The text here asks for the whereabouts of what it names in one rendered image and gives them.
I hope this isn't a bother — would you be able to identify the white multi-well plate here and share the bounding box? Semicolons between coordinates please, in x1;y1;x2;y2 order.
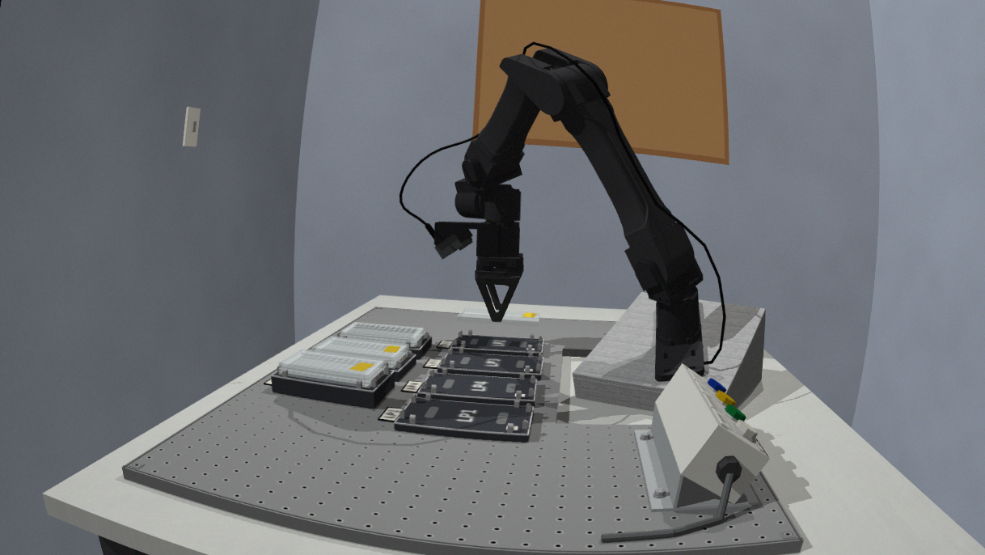
388;351;408;369
339;322;425;348
287;366;386;388

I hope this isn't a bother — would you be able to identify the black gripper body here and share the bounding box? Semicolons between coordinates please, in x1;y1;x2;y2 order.
475;222;524;277

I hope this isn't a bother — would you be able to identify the white control box with colored buttons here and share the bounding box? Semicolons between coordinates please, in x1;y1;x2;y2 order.
601;364;770;542

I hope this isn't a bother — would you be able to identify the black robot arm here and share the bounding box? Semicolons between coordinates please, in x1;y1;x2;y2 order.
434;49;704;382

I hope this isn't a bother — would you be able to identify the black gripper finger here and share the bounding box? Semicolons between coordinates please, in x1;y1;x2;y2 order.
487;268;523;310
475;275;520;322

